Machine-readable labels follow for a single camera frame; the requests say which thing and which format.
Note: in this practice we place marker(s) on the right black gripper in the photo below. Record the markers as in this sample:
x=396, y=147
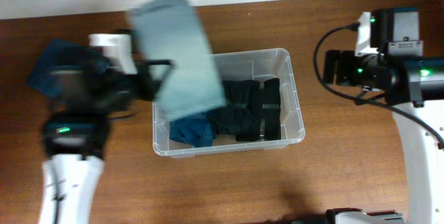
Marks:
x=345, y=77

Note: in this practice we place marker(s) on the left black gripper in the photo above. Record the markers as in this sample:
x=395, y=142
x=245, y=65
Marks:
x=144, y=79

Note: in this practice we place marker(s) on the light blue jeans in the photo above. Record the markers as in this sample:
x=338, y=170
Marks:
x=169, y=33

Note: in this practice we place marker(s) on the teal blue garment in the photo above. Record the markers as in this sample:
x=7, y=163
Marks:
x=195, y=130

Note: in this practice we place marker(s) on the dark blue jeans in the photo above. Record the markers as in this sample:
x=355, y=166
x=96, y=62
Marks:
x=62, y=55

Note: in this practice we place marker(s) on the black garment with straps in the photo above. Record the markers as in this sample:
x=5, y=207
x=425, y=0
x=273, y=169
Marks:
x=241, y=115

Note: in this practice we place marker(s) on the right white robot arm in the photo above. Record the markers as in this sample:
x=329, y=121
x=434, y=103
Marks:
x=411, y=88

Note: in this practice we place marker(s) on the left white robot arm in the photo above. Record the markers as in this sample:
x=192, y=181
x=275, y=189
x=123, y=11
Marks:
x=94, y=94

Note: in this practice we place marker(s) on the clear plastic storage bin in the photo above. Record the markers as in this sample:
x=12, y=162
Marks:
x=258, y=65

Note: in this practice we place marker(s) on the grey base equipment bottom edge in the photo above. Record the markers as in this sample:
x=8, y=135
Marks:
x=352, y=216

